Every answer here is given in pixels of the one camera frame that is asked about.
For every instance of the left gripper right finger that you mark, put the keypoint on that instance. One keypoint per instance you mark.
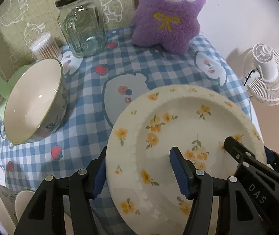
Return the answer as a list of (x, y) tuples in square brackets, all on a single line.
[(237, 214)]

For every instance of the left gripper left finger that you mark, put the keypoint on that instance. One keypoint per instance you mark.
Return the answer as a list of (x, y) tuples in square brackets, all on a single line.
[(44, 214)]

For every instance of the round yellow floral plate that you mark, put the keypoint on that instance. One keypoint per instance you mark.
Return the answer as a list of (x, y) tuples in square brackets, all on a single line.
[(139, 174)]

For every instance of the ceramic bowl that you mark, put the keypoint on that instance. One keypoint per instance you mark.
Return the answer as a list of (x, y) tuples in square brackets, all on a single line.
[(23, 198), (8, 217), (37, 104)]

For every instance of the white standing fan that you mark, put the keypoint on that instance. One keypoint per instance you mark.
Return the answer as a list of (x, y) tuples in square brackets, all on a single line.
[(261, 74)]

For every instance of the blue checkered tablecloth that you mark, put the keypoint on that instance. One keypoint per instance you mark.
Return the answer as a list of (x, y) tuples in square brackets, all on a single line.
[(118, 74)]

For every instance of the purple plush bunny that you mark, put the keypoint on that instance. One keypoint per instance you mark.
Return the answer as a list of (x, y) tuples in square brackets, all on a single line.
[(169, 23)]

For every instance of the glass jar with black lid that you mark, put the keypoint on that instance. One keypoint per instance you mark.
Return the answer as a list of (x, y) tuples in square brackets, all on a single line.
[(82, 25)]

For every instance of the green cartoon board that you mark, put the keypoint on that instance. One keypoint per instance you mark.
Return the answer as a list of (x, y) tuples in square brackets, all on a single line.
[(22, 21)]

